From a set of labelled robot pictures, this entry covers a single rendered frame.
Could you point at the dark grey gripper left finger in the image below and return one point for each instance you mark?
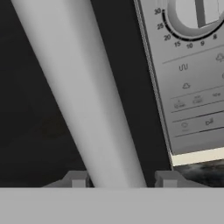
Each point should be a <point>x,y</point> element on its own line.
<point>76,178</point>

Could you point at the black microwave door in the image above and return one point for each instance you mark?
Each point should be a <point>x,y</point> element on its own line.
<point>29,102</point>

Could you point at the grey microwave oven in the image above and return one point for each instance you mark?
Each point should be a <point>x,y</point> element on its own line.
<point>189,87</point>

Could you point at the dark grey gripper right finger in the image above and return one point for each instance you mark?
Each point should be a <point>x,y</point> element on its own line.
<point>169,178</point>

